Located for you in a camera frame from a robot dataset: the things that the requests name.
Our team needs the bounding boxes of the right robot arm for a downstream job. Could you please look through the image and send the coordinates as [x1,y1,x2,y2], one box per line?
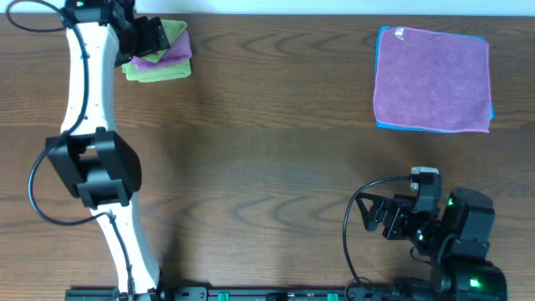
[346,167,507,300]

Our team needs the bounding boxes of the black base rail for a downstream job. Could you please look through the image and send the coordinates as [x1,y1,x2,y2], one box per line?
[64,285,419,301]

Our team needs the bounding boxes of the flat purple cloth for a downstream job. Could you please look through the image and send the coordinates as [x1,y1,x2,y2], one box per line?
[372,26,492,135]

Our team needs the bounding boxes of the green microfiber cloth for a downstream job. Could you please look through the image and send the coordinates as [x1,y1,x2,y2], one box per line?
[144,19,187,63]

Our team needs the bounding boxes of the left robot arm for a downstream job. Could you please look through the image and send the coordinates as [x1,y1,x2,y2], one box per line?
[43,0,174,300]

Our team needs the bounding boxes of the folded purple cloth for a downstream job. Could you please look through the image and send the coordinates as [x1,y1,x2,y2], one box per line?
[130,30,192,71]

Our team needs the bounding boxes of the folded green cloth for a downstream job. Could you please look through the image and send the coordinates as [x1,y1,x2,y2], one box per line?
[122,60,191,83]

